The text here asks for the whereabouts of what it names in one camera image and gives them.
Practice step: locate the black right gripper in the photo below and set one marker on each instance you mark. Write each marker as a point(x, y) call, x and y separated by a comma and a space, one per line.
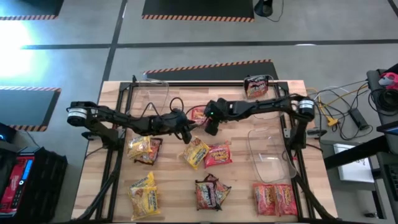
point(222, 109)

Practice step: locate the black power brick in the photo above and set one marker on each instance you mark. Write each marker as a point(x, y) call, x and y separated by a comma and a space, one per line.
point(358, 119)

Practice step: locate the black aluminium rig frame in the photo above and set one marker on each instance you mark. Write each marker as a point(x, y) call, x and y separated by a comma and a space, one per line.
point(202, 84)

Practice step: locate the red device with blue screen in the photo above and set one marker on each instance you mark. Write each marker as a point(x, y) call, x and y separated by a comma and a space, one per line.
point(14, 186)

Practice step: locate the black plastic crate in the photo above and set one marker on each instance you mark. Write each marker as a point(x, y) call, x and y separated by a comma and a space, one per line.
point(46, 183)

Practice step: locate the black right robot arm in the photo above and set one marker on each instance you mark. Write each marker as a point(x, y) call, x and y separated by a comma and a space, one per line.
point(264, 105)

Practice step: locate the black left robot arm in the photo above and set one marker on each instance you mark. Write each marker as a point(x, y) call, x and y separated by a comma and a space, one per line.
point(124, 119)

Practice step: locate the clear plastic bin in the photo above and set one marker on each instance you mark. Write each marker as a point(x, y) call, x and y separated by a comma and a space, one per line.
point(155, 93)
point(272, 93)
point(270, 161)

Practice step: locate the grey side table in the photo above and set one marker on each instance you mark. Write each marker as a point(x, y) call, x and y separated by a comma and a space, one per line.
point(373, 81)

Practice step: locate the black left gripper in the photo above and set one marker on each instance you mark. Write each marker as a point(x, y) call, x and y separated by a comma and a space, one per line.
point(171, 123)

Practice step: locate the white box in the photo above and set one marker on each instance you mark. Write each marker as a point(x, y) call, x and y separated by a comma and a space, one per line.
point(353, 168)

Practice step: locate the black side bracket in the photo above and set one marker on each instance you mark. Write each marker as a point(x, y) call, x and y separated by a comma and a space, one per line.
point(315, 132)
point(90, 135)

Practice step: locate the black floor stand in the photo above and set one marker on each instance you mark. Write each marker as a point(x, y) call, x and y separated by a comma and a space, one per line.
point(263, 7)

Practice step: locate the black hazard-striped floor mat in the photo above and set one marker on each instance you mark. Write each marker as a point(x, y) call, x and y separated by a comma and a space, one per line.
point(217, 73)
point(199, 7)
point(28, 6)
point(25, 109)

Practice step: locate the red and white object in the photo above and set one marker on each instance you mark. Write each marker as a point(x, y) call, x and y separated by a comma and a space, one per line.
point(390, 81)

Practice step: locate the small black floor object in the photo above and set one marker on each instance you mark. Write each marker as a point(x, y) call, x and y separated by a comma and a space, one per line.
point(370, 214)

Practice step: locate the black desk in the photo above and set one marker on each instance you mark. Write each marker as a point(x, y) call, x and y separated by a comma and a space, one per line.
point(357, 152)

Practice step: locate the black device with blue light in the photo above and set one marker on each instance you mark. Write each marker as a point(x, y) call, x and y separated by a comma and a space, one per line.
point(4, 133)

